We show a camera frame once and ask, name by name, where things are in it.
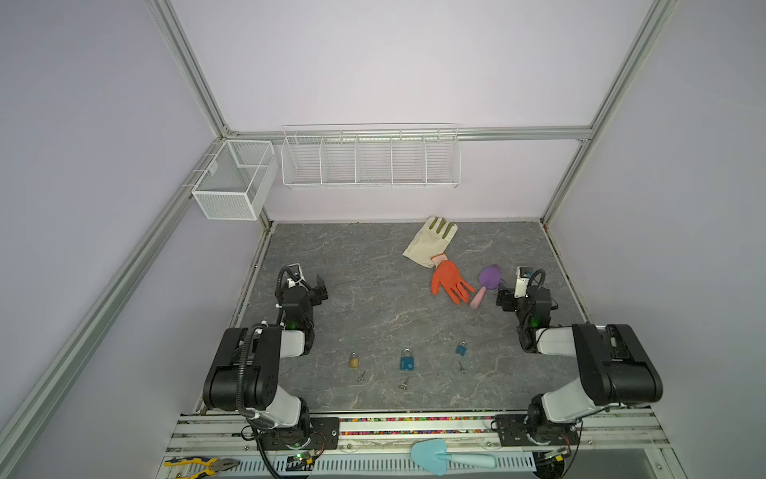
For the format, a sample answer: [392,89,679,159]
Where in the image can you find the white wire wall shelf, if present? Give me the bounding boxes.
[281,124,462,189]

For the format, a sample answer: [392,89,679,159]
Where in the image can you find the white mesh box basket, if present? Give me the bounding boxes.
[193,140,279,221]

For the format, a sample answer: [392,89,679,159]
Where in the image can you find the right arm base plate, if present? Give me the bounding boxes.
[490,413,580,447]

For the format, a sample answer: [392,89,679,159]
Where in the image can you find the large blue padlock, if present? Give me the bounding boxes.
[400,348,415,371]

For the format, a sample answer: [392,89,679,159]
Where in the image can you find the colourful bead strip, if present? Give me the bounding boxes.
[340,413,495,436]

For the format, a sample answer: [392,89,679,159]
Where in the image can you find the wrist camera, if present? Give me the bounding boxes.
[285,263,305,283]
[514,267,536,299]

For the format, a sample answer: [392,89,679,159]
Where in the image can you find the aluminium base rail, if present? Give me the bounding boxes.
[163,408,685,478]

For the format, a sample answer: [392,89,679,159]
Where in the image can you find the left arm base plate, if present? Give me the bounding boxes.
[259,416,340,451]

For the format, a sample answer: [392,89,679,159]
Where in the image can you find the red rubber glove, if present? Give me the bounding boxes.
[430,253,475,305]

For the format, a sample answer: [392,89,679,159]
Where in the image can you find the white slotted cable duct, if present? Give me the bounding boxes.
[271,452,537,478]

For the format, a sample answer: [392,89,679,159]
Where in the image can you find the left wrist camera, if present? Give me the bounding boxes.
[285,263,305,283]

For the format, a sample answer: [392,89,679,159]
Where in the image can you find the purple pink toy trowel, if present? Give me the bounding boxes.
[469,265,502,309]

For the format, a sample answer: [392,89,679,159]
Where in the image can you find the cream work glove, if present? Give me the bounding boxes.
[403,216,459,269]

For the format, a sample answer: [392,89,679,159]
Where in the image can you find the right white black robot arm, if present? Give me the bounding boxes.
[496,287,663,445]

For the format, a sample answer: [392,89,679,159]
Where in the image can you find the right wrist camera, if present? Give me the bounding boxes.
[514,267,536,299]

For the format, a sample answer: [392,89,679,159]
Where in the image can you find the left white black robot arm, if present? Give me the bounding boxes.
[203,263,328,437]

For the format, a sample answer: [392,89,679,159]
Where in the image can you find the yellow handled pliers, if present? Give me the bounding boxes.
[164,456,241,479]

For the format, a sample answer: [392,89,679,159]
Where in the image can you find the teal toy trowel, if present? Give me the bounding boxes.
[410,439,497,476]

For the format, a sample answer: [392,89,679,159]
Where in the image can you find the brass padlock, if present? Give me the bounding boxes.
[348,352,360,369]

